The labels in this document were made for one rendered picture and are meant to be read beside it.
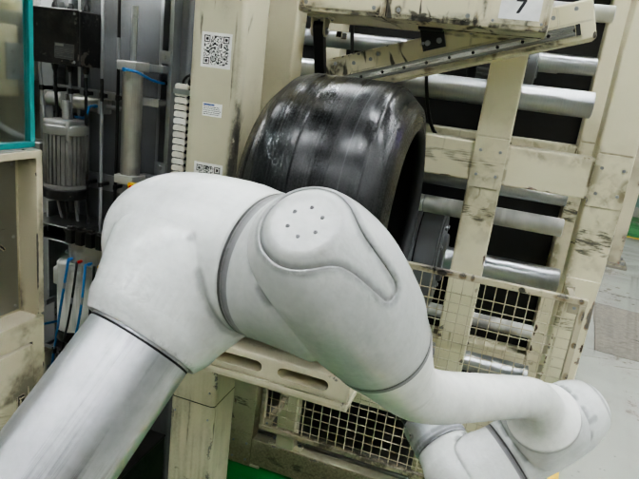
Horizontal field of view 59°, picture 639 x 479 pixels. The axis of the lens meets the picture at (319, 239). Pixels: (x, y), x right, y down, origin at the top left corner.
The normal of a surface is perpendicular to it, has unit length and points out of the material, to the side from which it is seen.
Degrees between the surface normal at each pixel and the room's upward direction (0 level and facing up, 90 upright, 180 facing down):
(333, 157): 60
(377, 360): 115
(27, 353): 90
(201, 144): 90
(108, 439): 78
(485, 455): 40
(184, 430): 90
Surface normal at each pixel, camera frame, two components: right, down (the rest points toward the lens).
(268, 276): -0.66, 0.40
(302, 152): -0.21, -0.29
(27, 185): -0.32, 0.22
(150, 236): -0.40, -0.49
